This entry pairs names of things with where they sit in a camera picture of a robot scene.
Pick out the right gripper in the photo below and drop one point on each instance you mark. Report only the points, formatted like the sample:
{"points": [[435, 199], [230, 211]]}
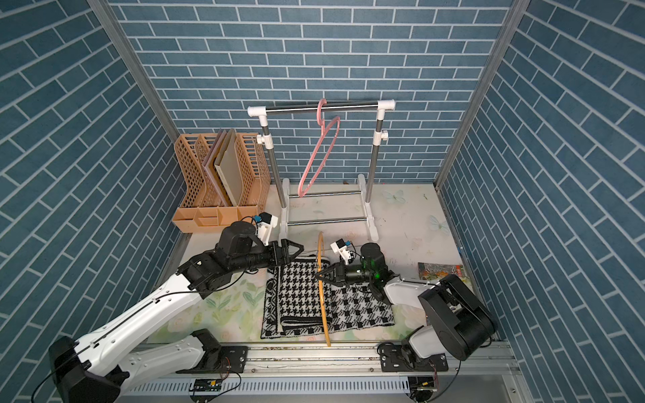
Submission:
{"points": [[342, 274]]}

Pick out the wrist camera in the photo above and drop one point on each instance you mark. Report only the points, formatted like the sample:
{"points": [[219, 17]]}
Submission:
{"points": [[341, 248], [265, 224]]}

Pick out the orange clothes hanger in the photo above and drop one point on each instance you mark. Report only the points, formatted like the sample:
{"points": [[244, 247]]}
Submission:
{"points": [[320, 249]]}

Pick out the colourful picture book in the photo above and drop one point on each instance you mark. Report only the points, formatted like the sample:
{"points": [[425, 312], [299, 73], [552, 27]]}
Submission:
{"points": [[435, 272]]}

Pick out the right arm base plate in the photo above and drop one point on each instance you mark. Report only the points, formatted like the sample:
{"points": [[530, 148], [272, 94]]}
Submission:
{"points": [[401, 358]]}

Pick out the houndstooth black white scarf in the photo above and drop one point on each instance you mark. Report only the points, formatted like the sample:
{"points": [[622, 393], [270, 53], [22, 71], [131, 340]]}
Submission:
{"points": [[293, 307]]}

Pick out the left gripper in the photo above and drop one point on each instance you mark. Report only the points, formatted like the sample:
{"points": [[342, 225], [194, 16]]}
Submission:
{"points": [[283, 258]]}

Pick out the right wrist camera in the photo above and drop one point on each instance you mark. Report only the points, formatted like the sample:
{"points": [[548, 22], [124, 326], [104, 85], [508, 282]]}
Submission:
{"points": [[341, 248]]}

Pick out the purple folder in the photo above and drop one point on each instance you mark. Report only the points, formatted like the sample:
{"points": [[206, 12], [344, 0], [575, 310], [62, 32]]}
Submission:
{"points": [[211, 171]]}

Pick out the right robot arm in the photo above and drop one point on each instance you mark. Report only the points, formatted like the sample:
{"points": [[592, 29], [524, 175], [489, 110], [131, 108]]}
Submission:
{"points": [[457, 322]]}

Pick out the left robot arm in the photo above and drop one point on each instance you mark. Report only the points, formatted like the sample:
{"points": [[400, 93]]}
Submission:
{"points": [[103, 364]]}

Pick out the orange plastic file organizer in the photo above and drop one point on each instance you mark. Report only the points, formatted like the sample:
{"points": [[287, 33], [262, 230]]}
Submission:
{"points": [[200, 211]]}

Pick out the aluminium mounting rail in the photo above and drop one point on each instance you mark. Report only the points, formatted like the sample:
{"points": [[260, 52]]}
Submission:
{"points": [[346, 372]]}

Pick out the left green circuit board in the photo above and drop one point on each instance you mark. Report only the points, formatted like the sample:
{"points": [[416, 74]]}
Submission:
{"points": [[206, 386]]}

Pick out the beige folder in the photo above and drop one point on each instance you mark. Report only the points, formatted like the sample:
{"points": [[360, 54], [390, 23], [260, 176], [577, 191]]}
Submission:
{"points": [[228, 168]]}

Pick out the pink clothes hanger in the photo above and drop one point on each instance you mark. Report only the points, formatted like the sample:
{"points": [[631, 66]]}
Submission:
{"points": [[306, 182]]}

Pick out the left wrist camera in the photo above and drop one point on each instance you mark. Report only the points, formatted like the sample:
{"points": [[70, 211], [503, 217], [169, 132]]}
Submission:
{"points": [[265, 224]]}

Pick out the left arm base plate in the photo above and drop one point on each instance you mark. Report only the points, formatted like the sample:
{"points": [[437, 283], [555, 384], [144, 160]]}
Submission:
{"points": [[226, 359]]}

